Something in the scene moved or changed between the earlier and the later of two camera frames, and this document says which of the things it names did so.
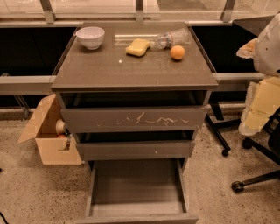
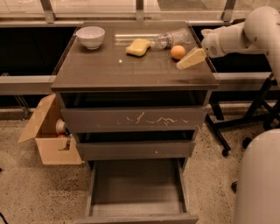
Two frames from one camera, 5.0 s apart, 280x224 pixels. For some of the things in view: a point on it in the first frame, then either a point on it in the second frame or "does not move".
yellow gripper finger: (247, 51) → (213, 45)
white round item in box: (60, 127) does not move
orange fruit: (177, 52) does not move
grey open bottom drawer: (143, 191) does not move
